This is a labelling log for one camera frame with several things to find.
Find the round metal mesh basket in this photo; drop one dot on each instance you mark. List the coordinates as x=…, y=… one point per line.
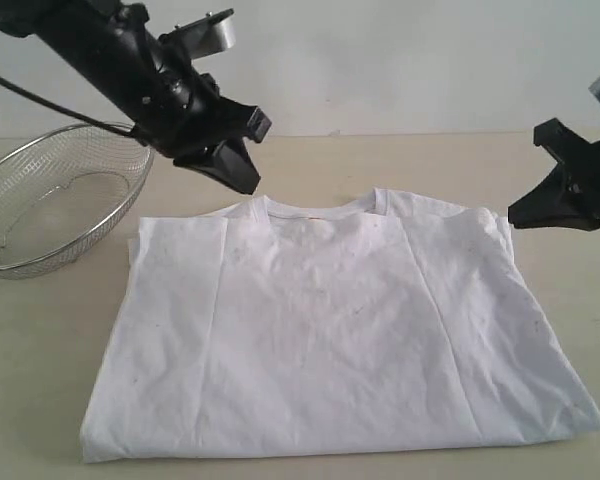
x=63, y=192

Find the white t-shirt red lettering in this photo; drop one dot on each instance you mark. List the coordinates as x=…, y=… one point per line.
x=395, y=322

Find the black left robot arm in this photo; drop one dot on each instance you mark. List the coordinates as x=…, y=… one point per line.
x=76, y=30

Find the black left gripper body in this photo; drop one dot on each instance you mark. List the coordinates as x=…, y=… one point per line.
x=177, y=110

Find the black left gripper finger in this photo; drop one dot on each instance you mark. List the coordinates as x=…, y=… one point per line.
x=227, y=163
x=247, y=121

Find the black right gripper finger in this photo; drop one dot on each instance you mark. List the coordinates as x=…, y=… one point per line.
x=567, y=148
x=553, y=203

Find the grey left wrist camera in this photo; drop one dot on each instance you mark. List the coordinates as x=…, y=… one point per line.
x=210, y=35

